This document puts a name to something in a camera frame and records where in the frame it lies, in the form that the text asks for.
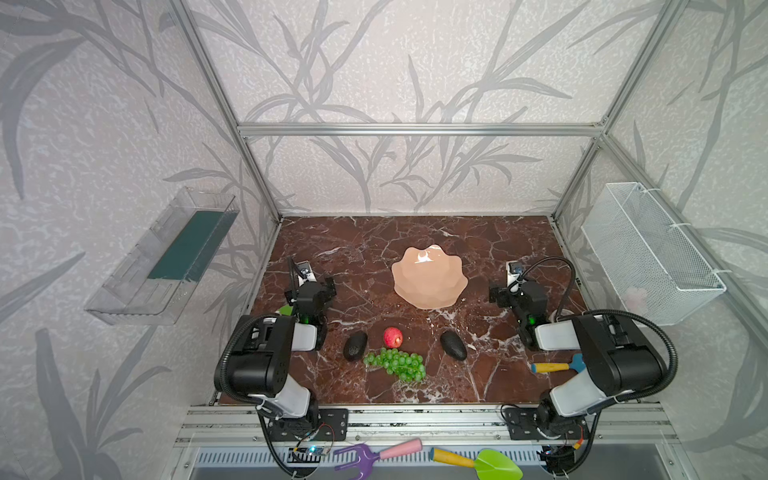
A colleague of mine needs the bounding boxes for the purple pink toy rake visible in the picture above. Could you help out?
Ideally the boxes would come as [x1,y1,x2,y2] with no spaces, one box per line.
[334,438,423,480]

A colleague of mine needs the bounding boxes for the aluminium front rail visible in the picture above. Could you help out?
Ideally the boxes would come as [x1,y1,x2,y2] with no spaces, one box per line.
[173,403,680,448]

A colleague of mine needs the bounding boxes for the red fake fruit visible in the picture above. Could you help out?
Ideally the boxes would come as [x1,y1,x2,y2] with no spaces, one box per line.
[383,327,404,349]

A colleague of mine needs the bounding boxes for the clear plastic wall tray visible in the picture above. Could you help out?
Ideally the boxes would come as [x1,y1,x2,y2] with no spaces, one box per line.
[85,187,240,326]

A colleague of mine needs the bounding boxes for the white wire mesh basket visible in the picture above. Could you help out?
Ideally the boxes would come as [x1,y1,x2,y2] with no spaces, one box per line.
[582,182,727,326]

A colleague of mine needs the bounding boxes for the blue yellow toy tool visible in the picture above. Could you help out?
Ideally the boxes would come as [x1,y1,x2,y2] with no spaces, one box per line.
[530,353,586,374]

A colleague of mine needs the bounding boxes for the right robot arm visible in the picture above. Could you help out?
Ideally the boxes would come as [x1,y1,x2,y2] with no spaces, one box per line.
[489,281,679,439]

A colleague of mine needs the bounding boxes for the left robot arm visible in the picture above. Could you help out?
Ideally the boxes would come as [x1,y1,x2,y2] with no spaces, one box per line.
[214,277,336,429]

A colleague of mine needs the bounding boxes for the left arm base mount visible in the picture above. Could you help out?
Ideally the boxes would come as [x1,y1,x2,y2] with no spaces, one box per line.
[266,408,349,442]

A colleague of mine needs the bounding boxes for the green fake grape bunch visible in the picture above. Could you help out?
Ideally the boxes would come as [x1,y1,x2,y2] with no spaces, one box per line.
[363,349,426,382]

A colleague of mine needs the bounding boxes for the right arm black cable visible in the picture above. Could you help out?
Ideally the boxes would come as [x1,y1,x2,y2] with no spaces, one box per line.
[517,256,679,402]

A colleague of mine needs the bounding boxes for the dark avocado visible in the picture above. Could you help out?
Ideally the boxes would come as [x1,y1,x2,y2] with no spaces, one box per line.
[343,331,368,362]
[440,330,468,362]

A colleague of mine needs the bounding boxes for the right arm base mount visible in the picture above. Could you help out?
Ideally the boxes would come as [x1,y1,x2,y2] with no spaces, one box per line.
[500,404,588,442]

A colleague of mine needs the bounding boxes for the green yellow toy shovel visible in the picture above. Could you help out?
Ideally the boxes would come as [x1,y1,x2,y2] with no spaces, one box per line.
[428,448,523,480]

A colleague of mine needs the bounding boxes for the pink wavy fruit bowl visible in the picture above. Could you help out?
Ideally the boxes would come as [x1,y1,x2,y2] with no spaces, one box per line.
[391,245,469,310]

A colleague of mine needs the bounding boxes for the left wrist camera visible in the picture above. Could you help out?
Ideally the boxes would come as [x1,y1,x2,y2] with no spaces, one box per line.
[296,261,317,282]

